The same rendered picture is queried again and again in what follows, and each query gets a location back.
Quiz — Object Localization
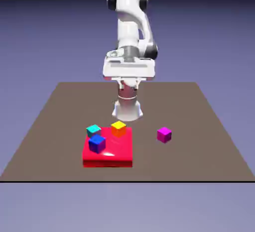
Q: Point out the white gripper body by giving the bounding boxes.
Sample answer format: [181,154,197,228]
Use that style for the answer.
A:
[102,56,156,82]

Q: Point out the small yellow cube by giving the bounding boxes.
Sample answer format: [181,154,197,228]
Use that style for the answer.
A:
[111,120,128,138]

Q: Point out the small cyan cube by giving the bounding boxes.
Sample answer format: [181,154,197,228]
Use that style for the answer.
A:
[86,124,102,138]

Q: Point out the small magenta cube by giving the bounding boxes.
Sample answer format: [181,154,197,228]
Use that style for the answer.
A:
[156,126,172,144]

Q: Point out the small blue cube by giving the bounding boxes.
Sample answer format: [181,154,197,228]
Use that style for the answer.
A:
[88,133,107,154]

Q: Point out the large red box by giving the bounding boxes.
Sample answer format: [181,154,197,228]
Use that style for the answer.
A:
[82,126,133,168]

